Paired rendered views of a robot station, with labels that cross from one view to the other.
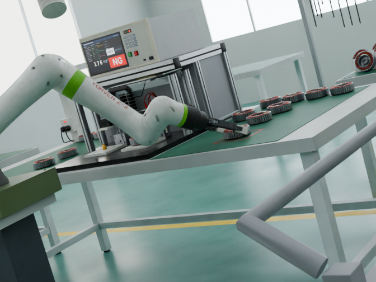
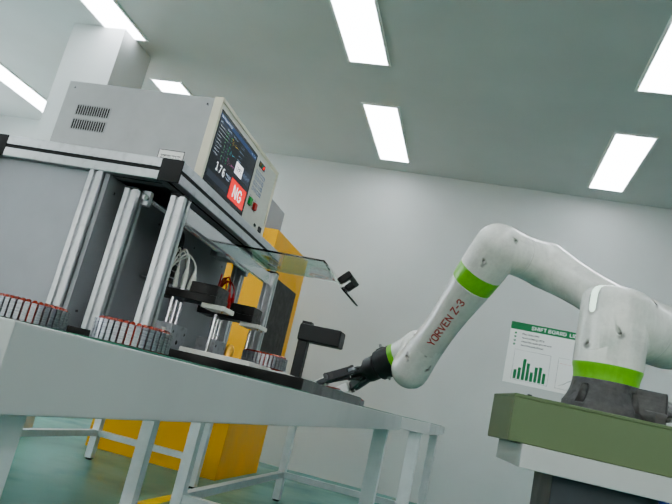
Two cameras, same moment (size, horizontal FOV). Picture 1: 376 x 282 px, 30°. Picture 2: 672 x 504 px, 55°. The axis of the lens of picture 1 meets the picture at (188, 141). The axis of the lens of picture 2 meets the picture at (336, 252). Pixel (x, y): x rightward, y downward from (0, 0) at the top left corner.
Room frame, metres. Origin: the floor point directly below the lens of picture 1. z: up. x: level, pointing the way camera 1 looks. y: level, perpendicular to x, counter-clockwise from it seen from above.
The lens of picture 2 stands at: (3.71, 1.71, 0.74)
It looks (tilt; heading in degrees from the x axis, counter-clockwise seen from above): 13 degrees up; 247
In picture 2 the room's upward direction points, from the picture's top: 13 degrees clockwise
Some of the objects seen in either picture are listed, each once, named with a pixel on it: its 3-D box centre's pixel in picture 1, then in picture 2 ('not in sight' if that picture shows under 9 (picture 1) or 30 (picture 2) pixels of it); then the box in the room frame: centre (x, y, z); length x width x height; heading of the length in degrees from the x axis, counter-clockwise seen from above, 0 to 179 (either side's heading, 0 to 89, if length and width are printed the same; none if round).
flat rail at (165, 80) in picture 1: (122, 90); (233, 252); (3.33, 0.24, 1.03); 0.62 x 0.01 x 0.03; 52
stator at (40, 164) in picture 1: (43, 163); (131, 336); (3.57, 0.74, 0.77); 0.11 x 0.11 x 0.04
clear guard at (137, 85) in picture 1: (141, 85); (292, 275); (3.13, 0.13, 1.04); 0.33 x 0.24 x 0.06; 142
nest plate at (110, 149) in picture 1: (105, 150); (226, 360); (3.32, 0.39, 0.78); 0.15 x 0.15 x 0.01; 52
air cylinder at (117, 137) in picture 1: (123, 137); (166, 336); (3.44, 0.30, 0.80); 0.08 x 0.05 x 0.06; 52
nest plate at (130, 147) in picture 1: (143, 144); not in sight; (3.17, 0.20, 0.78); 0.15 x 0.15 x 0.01; 52
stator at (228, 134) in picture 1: (236, 132); not in sight; (2.81, -0.20, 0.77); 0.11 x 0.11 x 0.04
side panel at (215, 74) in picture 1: (217, 89); not in sight; (3.37, -0.21, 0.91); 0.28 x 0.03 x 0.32; 142
